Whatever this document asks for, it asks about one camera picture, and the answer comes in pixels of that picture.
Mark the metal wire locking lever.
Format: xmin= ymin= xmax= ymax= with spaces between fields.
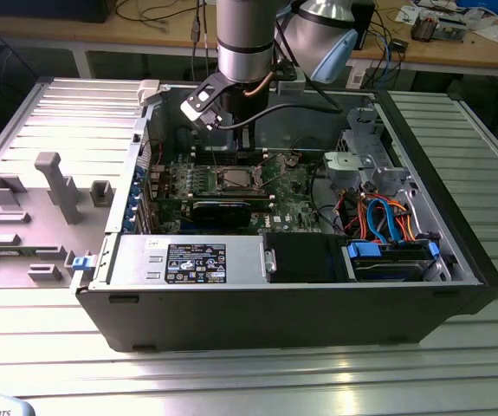
xmin=263 ymin=164 xmax=297 ymax=189
xmin=207 ymin=128 xmax=223 ymax=175

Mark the silver CPU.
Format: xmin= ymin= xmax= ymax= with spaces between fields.
xmin=223 ymin=167 xmax=252 ymax=188

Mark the black RAM slot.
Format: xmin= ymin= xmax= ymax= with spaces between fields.
xmin=191 ymin=145 xmax=269 ymax=153
xmin=191 ymin=151 xmax=269 ymax=162
xmin=192 ymin=192 xmax=275 ymax=206

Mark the CPU socket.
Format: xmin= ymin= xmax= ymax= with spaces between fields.
xmin=216 ymin=165 xmax=262 ymax=194

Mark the white case latch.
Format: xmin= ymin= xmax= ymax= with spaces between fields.
xmin=138 ymin=80 xmax=163 ymax=107

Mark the green motherboard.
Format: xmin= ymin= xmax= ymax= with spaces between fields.
xmin=144 ymin=149 xmax=319 ymax=237

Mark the black graphics card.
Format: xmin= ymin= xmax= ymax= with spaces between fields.
xmin=190 ymin=197 xmax=253 ymax=228

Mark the grey metal drive cage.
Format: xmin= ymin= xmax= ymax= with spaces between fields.
xmin=344 ymin=107 xmax=387 ymax=153

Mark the black tower device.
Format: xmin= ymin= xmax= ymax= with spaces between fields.
xmin=352 ymin=0 xmax=378 ymax=51

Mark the wooden workbench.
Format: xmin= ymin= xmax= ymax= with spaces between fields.
xmin=0 ymin=0 xmax=498 ymax=80

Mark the black plastic shroud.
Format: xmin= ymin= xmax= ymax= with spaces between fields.
xmin=263 ymin=231 xmax=349 ymax=283

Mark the copper finned heat sink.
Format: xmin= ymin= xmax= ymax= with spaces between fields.
xmin=411 ymin=12 xmax=438 ymax=43

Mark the blue carrier in disk bay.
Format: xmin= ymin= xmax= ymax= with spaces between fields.
xmin=346 ymin=240 xmax=442 ymax=270

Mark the grey power supply unit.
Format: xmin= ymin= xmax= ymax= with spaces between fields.
xmin=109 ymin=233 xmax=268 ymax=288

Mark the small metal box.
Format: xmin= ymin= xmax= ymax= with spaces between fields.
xmin=437 ymin=15 xmax=469 ymax=44

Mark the black open PC case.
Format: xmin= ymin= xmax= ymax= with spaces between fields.
xmin=69 ymin=80 xmax=498 ymax=353

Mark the black hard disk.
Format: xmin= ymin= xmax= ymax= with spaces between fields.
xmin=352 ymin=257 xmax=432 ymax=283

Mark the large black box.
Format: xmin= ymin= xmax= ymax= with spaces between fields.
xmin=0 ymin=0 xmax=111 ymax=24

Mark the grey parts rack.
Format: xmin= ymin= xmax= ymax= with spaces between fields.
xmin=0 ymin=151 xmax=115 ymax=289

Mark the black camera cable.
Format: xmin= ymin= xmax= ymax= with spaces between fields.
xmin=213 ymin=102 xmax=344 ymax=131

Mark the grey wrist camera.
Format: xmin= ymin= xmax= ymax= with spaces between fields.
xmin=276 ymin=80 xmax=307 ymax=94

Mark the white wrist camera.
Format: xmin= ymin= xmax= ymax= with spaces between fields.
xmin=179 ymin=73 xmax=231 ymax=130

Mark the black wire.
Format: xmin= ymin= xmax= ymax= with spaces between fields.
xmin=310 ymin=162 xmax=347 ymax=237

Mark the grey round-top metal bracket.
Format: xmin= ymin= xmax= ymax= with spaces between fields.
xmin=321 ymin=150 xmax=408 ymax=192

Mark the blue network cable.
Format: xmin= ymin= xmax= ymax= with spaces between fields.
xmin=383 ymin=37 xmax=396 ymax=84

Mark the blue flat data wire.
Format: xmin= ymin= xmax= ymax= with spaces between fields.
xmin=365 ymin=197 xmax=401 ymax=244

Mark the orange wire bundle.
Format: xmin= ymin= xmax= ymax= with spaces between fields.
xmin=337 ymin=190 xmax=417 ymax=242

